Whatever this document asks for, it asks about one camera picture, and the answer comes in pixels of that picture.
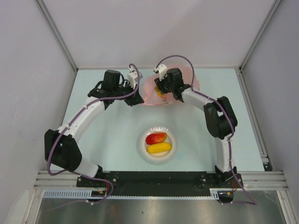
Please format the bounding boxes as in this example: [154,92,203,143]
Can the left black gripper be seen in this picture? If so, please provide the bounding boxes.
[112,81,143,107]

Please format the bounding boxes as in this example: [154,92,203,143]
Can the pink plastic bag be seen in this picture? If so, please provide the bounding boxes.
[142,64,200,106]

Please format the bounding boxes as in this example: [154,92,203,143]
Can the red fake mango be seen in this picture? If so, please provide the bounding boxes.
[145,132,167,145]

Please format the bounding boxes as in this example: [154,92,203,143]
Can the yellow fake mango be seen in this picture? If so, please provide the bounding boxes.
[155,86,163,98]
[147,142,172,154]

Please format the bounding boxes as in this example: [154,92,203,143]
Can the white paper plate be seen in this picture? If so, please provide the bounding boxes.
[137,126,178,164]

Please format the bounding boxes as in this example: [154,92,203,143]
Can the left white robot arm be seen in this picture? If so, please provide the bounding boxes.
[44,63,143,187]

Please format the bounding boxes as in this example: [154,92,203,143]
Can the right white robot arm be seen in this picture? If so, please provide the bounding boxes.
[154,64,238,187]

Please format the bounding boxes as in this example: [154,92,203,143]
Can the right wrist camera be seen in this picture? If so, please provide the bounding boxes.
[153,64,167,80]

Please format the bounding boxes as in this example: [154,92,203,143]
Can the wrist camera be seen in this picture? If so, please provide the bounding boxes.
[127,67,143,90]
[153,64,167,80]

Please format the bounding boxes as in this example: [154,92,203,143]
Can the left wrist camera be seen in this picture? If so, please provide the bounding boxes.
[127,67,143,90]

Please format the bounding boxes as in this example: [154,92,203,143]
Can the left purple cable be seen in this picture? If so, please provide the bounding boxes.
[45,63,141,212]

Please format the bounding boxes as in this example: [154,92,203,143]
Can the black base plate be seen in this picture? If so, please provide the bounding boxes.
[76,171,244,197]

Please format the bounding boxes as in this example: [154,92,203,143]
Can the aluminium frame rail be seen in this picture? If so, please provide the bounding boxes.
[34,0,78,73]

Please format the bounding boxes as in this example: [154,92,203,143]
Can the white cable duct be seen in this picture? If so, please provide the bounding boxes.
[43,189,107,199]

